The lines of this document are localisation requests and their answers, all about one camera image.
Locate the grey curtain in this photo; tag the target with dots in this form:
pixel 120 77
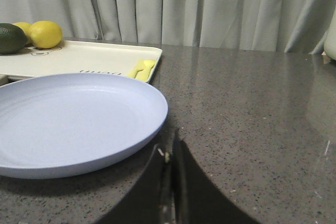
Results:
pixel 266 25

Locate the yellow lemon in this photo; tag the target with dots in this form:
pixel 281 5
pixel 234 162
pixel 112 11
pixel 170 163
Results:
pixel 25 26
pixel 45 34

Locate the white container at edge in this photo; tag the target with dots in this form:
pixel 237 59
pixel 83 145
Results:
pixel 330 44

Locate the cream rectangular tray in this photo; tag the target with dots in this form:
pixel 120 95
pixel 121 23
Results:
pixel 78 56

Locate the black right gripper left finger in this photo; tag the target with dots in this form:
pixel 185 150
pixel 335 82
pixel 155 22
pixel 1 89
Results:
pixel 149 200

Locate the green avocado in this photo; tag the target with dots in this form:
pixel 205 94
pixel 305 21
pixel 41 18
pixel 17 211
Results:
pixel 13 39

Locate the light blue round plate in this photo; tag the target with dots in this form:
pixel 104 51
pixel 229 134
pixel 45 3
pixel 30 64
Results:
pixel 70 124

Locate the yellow plastic spoon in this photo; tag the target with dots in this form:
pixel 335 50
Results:
pixel 142 69

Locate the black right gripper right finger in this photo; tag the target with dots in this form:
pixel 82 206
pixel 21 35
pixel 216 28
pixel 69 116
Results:
pixel 197 199

